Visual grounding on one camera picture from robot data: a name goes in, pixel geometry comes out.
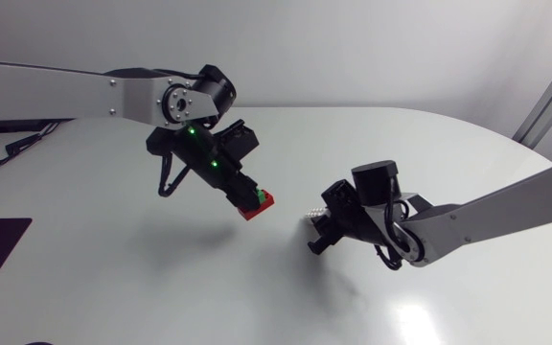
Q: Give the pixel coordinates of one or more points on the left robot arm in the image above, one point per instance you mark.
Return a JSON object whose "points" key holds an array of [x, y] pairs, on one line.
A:
{"points": [[65, 93]]}

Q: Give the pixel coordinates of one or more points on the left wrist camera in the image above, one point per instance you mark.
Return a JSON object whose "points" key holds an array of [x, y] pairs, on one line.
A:
{"points": [[240, 139]]}

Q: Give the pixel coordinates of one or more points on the green toy brick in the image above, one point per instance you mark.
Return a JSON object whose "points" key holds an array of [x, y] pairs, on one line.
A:
{"points": [[260, 196]]}

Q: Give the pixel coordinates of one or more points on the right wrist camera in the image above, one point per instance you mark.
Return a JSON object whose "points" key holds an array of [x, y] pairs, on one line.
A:
{"points": [[339, 195]]}

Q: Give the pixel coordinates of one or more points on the red toy brick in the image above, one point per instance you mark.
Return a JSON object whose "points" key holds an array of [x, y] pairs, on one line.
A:
{"points": [[259, 209]]}

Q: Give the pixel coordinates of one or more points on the white toy brick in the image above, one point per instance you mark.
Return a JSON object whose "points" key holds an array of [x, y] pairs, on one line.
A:
{"points": [[315, 213]]}

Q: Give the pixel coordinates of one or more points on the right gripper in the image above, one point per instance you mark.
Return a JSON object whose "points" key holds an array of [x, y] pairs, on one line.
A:
{"points": [[352, 223]]}

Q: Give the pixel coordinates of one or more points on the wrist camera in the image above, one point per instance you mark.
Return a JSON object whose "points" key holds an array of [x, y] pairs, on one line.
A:
{"points": [[240, 139], [339, 195]]}

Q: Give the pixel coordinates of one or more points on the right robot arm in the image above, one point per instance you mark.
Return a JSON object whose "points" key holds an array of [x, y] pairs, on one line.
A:
{"points": [[496, 206]]}

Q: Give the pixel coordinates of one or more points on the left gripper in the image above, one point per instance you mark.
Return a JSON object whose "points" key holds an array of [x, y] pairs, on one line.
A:
{"points": [[204, 155]]}

